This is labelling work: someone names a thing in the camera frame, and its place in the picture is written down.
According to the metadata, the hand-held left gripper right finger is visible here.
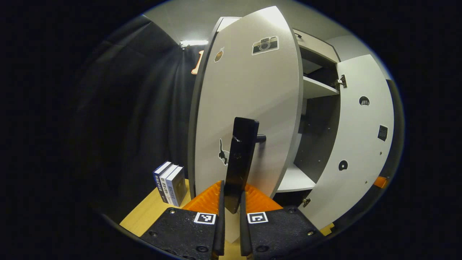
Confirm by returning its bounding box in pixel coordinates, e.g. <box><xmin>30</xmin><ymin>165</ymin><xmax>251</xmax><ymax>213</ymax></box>
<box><xmin>240</xmin><ymin>182</ymin><xmax>325</xmax><ymax>260</ymax></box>

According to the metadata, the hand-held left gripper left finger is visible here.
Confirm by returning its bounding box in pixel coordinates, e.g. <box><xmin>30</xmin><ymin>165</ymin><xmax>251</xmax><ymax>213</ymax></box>
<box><xmin>140</xmin><ymin>180</ymin><xmax>226</xmax><ymax>260</ymax></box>

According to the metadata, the white cabinet door headphone sticker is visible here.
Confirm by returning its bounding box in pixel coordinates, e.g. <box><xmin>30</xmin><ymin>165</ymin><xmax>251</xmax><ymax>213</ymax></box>
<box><xmin>300</xmin><ymin>54</ymin><xmax>395</xmax><ymax>230</ymax></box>

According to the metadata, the black door handle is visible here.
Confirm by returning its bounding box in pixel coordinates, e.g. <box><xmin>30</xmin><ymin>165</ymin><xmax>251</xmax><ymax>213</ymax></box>
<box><xmin>224</xmin><ymin>117</ymin><xmax>267</xmax><ymax>214</ymax></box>

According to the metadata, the grey double-door shoe cabinet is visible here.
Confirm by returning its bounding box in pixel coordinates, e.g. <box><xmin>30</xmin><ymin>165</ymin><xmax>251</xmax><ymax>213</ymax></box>
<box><xmin>215</xmin><ymin>16</ymin><xmax>341</xmax><ymax>208</ymax></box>

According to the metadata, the white cabinet door camera sticker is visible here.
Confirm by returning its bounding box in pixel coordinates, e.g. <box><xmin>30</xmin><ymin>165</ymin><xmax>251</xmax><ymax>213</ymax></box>
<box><xmin>188</xmin><ymin>5</ymin><xmax>304</xmax><ymax>244</ymax></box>

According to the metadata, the white cabinet bottom board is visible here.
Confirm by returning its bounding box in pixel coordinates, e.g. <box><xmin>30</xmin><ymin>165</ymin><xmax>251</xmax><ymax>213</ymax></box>
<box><xmin>276</xmin><ymin>162</ymin><xmax>317</xmax><ymax>193</ymax></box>

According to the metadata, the white cabinet shelf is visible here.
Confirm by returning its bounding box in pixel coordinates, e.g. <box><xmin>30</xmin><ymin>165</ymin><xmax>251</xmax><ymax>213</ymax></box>
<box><xmin>302</xmin><ymin>76</ymin><xmax>340</xmax><ymax>99</ymax></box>

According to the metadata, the ceiling light strip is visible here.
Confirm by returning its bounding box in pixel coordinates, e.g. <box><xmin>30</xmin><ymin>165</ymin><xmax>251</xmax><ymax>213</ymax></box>
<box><xmin>180</xmin><ymin>39</ymin><xmax>209</xmax><ymax>48</ymax></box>

